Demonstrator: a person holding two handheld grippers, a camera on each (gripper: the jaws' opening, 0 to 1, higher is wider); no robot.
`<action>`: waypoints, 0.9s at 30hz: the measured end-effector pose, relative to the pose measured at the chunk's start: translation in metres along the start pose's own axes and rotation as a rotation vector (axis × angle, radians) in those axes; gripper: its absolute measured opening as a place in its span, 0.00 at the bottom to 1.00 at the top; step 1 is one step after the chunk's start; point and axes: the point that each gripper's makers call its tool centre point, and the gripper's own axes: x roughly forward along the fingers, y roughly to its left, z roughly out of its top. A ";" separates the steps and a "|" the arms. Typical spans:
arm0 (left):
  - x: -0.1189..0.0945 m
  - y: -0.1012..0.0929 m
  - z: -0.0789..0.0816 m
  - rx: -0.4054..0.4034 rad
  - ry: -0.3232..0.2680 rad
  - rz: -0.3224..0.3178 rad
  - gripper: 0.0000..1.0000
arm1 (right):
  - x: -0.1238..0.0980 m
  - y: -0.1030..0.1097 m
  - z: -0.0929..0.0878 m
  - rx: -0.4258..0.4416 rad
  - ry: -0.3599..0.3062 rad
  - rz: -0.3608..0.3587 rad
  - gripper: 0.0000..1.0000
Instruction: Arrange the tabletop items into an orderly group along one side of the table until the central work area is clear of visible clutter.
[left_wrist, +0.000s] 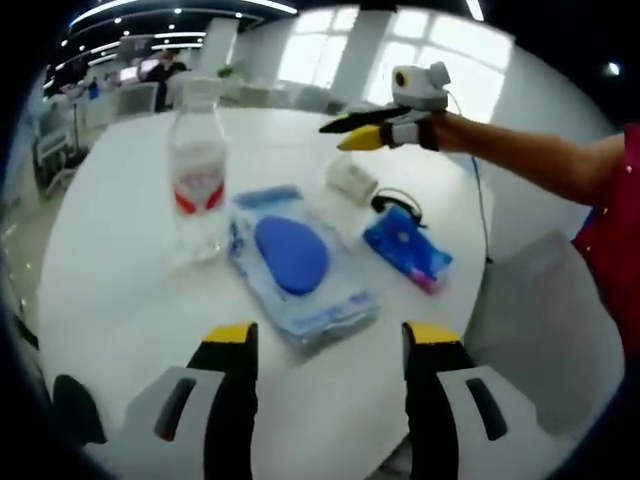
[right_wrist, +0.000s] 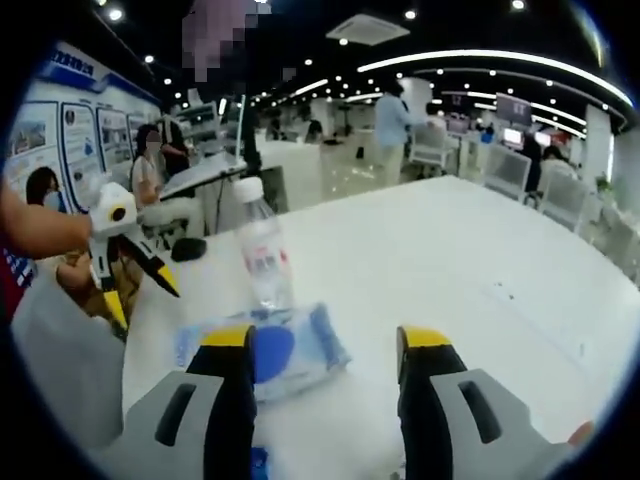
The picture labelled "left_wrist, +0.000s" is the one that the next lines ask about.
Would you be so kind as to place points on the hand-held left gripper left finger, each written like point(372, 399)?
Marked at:
point(235, 400)

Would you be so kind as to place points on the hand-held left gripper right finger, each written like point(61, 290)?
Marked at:
point(425, 400)

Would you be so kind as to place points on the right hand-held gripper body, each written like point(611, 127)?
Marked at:
point(420, 92)

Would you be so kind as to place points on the cream paper cup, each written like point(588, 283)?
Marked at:
point(350, 180)

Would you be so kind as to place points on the blue tissue packet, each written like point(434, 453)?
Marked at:
point(407, 247)

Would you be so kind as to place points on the clear package blue oval pad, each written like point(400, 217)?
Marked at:
point(292, 255)

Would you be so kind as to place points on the clear bottle red label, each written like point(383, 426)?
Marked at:
point(197, 165)

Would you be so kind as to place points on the wide window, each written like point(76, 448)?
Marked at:
point(445, 55)

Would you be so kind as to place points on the narrow window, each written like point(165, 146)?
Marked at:
point(320, 50)

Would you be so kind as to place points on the grey chair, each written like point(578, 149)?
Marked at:
point(545, 330)

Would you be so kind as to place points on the green potted plant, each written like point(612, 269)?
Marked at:
point(229, 71)

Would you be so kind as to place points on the white table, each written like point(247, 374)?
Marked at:
point(125, 300)

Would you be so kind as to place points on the black bag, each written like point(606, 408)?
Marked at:
point(77, 410)

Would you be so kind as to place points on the white mesh office chair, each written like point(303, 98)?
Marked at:
point(136, 99)
point(52, 145)

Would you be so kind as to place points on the person's red shirt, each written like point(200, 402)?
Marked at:
point(617, 235)

